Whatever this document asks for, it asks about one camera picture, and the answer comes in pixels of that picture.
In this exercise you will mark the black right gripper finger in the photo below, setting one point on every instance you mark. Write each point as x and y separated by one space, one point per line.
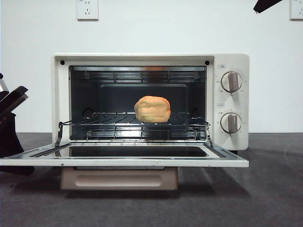
264 4

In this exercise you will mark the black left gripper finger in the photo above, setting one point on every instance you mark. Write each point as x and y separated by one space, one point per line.
14 104
19 91

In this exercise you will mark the golden bread roll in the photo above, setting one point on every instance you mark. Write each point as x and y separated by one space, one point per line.
152 108

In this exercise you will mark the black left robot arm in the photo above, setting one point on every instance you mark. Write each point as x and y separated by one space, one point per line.
9 137

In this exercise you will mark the beige oven knob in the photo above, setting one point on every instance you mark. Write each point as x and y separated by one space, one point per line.
231 82
231 123

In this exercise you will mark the cream Toshiba toaster oven body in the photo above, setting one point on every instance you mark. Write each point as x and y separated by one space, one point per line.
243 106

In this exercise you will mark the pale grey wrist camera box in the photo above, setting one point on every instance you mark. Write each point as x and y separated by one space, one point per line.
2 85

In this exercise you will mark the white wall socket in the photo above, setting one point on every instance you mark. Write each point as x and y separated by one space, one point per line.
297 14
87 14

